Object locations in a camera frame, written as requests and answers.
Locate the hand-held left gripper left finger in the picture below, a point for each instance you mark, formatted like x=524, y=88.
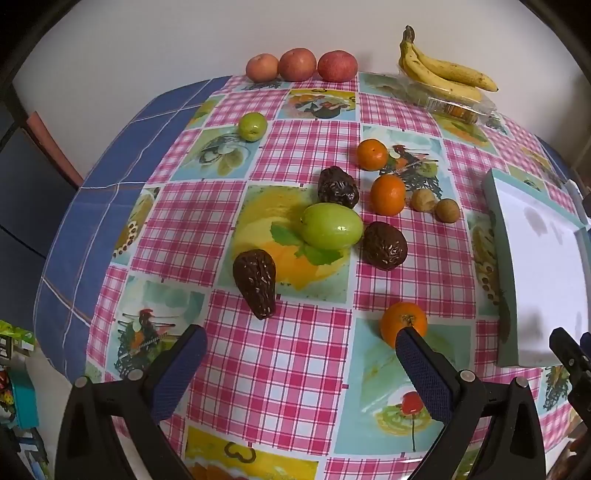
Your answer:
x=184, y=364

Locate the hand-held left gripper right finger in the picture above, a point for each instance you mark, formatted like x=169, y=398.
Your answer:
x=422, y=369

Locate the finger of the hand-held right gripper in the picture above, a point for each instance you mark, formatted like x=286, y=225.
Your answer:
x=565, y=346
x=586, y=344

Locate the mandarin orange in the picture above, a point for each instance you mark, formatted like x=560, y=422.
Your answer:
x=401, y=321
x=388, y=194
x=371, y=154

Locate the white tray with teal rim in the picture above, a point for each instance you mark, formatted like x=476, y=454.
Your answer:
x=540, y=258

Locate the pear-shaped dark brown avocado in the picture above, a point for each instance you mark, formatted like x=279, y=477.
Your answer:
x=255, y=282

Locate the dark brown wrinkled avocado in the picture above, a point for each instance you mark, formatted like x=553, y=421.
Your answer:
x=338, y=187
x=384, y=245

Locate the small brown longan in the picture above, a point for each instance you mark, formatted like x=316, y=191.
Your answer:
x=423, y=200
x=447, y=210

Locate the large green jujube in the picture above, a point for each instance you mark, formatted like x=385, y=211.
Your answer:
x=332, y=226

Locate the small green jujube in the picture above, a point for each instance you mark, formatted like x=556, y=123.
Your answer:
x=252, y=126

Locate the black power adapter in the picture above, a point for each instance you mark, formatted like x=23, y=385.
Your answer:
x=587, y=205

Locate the teal box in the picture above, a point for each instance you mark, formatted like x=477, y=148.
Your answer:
x=25, y=397

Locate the green printed box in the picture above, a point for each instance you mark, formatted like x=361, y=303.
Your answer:
x=16, y=334

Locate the blue grid tablecloth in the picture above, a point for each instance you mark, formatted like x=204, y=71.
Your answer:
x=115, y=152

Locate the pink checked printed tablecloth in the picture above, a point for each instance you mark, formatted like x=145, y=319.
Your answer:
x=277, y=152

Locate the clear plastic container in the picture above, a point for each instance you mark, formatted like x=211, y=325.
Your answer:
x=461, y=110

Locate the yellow banana bunch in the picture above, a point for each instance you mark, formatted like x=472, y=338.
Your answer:
x=443, y=69

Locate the pale red apple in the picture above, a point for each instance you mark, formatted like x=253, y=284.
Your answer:
x=262, y=68

